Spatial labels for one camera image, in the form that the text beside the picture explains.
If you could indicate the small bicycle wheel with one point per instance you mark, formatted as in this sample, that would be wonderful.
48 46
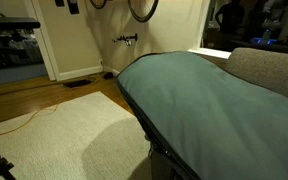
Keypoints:
98 7

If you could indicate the grey ottoman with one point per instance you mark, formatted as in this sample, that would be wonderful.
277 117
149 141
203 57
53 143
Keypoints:
67 140

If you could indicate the person in dark clothes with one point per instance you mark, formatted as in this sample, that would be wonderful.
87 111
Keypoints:
230 16

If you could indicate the tall black wall plate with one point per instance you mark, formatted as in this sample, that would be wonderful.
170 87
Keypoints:
73 7

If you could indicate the small black wall plate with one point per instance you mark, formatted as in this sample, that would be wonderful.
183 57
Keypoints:
59 3

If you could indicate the white wall outlet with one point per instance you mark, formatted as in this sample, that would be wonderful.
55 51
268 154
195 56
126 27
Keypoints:
101 62

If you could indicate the small dark floor object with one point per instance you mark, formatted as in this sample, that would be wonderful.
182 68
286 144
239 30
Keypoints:
108 75

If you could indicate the black power strip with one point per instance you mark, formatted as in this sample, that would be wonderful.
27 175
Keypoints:
77 83

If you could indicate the large bicycle wheel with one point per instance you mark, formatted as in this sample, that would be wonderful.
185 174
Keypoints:
143 20

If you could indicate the black wall bike hook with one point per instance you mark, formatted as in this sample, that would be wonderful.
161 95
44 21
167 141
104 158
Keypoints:
130 37

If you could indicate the white door frame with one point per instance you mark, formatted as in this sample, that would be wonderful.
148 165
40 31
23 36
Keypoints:
45 50

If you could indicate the blurry black camera bar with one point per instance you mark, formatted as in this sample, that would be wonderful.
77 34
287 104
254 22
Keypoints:
10 23

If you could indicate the teal zippered cushion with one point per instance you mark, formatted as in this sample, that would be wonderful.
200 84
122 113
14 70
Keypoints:
217 116

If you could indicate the grey fabric couch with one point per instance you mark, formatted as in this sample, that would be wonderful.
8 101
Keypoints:
270 73

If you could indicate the white window frame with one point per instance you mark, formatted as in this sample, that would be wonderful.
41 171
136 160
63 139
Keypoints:
210 53

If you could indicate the blue glowing device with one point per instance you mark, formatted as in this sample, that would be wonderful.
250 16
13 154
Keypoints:
265 40

